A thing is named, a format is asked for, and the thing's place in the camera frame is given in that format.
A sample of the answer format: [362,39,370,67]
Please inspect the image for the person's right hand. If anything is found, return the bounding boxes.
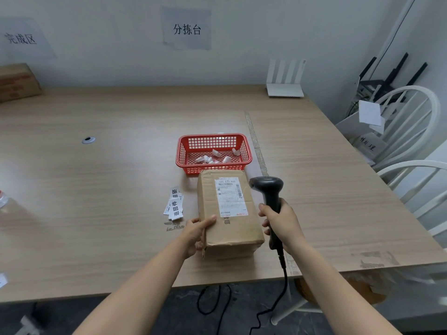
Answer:
[258,198,305,255]

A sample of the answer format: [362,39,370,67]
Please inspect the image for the person's left hand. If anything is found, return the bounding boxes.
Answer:
[179,215,217,261]

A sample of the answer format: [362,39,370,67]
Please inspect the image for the black barcode scanner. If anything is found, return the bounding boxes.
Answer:
[249,176,288,269]

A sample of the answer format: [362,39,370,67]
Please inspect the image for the brown cardboard parcel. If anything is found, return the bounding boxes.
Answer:
[197,169,265,259]

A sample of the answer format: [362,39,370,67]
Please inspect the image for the person's left forearm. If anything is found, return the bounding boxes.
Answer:
[73,236,191,335]

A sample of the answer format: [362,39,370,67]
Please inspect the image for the person's right forearm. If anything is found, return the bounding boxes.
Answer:
[286,238,403,335]

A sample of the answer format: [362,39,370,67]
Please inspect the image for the stack of barcode stickers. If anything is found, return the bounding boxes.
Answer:
[163,187,184,221]

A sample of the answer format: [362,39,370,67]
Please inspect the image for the pile of white paper scraps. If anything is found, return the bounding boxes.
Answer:
[194,148,242,164]

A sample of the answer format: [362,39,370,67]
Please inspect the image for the red plastic basket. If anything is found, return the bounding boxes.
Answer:
[175,133,253,176]

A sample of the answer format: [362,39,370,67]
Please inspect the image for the clear tape strip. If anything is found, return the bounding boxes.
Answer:
[244,111,270,177]

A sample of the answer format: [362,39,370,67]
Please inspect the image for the white table leg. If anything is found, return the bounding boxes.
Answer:
[270,297,323,326]

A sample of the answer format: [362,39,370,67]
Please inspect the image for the white cardboard box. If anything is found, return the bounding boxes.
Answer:
[335,110,389,165]

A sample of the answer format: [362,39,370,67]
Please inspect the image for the white router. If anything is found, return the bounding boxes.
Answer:
[266,59,307,98]

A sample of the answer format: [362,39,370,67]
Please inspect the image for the white paper note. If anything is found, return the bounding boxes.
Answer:
[359,100,382,127]

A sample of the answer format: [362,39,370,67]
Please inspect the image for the white wooden chair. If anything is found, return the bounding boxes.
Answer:
[376,160,447,249]
[369,85,441,172]

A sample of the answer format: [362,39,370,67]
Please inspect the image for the black router with antennas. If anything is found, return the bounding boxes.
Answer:
[357,52,429,103]

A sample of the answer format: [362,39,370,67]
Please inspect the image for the brown cardboard box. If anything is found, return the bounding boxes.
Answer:
[0,63,44,104]

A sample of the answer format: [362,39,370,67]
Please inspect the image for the black scanner cable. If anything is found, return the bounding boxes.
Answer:
[197,267,289,335]

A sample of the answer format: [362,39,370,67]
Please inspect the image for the white paper wall sign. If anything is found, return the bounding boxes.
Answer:
[0,17,56,61]
[160,6,212,51]

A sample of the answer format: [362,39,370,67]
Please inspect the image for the black wall cable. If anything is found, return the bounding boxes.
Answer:
[368,0,418,81]

